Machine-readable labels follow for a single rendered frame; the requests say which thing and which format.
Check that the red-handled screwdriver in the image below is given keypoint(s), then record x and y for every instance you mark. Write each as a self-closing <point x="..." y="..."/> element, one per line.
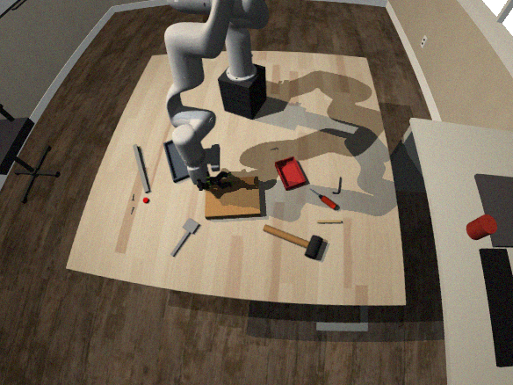
<point x="326" y="200"/>

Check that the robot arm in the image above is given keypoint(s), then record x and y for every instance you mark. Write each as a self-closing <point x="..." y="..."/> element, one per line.
<point x="187" y="43"/>

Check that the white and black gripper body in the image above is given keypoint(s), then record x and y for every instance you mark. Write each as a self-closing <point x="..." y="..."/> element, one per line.
<point x="198" y="172"/>

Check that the tan wooden board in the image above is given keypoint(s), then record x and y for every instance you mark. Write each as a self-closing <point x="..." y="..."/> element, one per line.
<point x="239" y="201"/>

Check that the red rectangular tray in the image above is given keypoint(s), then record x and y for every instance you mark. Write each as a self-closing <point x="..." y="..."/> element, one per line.
<point x="291" y="174"/>

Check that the black rubber mallet with wooden handle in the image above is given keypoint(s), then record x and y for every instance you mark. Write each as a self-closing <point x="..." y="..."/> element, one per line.
<point x="312" y="247"/>

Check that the grey flat bar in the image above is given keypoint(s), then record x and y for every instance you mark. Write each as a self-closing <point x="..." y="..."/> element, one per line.
<point x="141" y="169"/>

